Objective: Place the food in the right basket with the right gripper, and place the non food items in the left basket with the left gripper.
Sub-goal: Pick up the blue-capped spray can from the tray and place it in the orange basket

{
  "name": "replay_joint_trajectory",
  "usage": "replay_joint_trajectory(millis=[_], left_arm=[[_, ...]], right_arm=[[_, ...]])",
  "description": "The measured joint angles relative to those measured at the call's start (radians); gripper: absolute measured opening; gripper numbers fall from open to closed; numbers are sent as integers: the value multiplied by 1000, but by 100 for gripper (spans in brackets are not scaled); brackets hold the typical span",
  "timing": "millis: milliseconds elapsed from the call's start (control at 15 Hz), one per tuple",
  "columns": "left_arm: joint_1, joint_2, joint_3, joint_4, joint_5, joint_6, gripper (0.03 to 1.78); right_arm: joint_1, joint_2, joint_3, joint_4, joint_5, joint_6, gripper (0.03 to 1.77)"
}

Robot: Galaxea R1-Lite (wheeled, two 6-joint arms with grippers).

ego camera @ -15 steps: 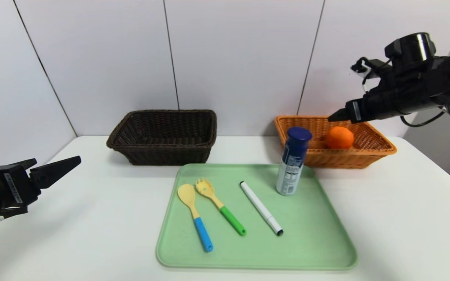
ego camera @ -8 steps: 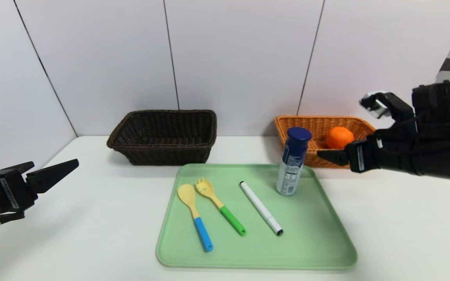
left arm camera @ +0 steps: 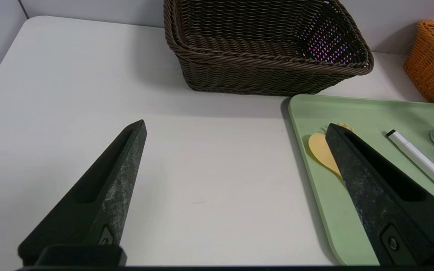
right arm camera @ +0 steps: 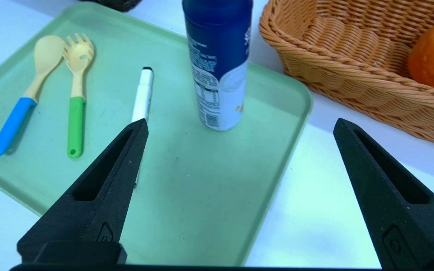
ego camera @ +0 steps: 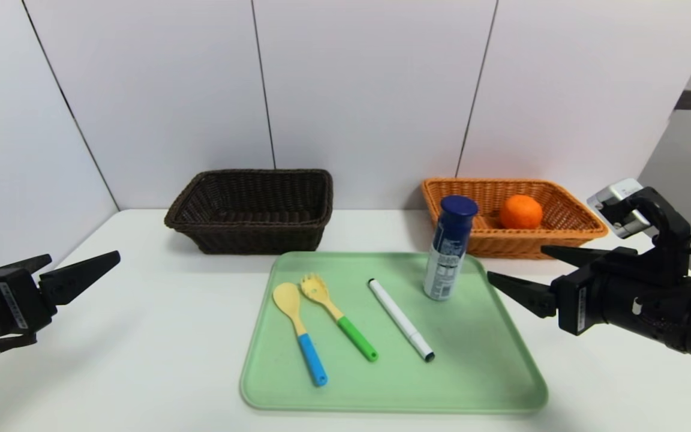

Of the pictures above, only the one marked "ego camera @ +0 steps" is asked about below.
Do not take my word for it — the orange wicker basket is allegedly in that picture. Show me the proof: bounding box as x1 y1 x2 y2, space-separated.
420 178 609 260

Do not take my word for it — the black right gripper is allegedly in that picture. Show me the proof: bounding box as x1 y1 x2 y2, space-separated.
486 245 691 350

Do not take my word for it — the dark brown wicker basket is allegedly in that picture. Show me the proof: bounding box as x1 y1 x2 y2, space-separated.
164 169 334 256

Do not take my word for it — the light green plastic tray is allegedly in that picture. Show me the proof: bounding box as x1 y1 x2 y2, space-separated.
240 251 548 415

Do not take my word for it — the orange fruit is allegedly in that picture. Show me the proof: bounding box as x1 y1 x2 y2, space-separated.
498 194 544 230

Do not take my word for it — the blue capped spray can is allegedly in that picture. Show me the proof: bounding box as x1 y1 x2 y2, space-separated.
423 195 479 301

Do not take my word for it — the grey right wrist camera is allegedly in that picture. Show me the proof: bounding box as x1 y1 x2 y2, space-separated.
587 178 652 239

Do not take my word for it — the yellow fork green handle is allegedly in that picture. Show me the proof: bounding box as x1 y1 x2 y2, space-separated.
301 274 378 362

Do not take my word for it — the yellow spoon blue handle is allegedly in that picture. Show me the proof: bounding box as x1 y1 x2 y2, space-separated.
272 283 328 387

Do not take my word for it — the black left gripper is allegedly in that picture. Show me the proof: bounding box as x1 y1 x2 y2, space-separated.
0 250 121 351

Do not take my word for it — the white marker pen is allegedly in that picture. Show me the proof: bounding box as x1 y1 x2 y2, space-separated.
368 278 436 363

